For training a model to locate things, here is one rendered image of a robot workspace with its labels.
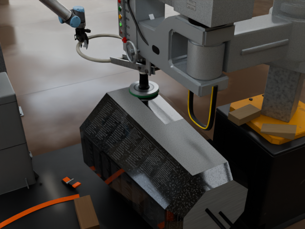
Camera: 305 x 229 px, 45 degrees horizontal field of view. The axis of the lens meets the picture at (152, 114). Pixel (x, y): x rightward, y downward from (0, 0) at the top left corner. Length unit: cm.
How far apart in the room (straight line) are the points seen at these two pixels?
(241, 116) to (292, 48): 52
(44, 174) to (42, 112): 103
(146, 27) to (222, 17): 65
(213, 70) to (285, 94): 67
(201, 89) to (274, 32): 51
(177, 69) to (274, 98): 72
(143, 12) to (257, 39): 73
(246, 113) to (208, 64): 66
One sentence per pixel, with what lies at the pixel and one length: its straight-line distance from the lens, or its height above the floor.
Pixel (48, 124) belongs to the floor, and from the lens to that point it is 389.
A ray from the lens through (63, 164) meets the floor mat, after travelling 331.
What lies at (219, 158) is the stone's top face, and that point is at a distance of 208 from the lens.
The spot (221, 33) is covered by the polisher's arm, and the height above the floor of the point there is 148.
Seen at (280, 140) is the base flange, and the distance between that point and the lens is 236.
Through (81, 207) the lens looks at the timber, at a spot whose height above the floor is 13.
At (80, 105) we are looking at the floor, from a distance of 413.
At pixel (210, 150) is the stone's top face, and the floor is 80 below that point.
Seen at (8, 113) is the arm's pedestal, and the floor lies 71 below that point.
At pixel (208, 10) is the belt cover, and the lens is 169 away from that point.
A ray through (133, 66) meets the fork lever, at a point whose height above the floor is 100.
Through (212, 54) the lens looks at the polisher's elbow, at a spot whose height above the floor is 137.
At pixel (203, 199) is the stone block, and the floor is 70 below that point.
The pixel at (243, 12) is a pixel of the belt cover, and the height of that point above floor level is 159.
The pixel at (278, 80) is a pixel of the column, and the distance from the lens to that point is 241.
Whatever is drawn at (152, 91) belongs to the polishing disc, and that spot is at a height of 83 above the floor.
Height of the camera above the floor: 211
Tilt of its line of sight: 33 degrees down
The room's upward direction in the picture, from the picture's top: straight up
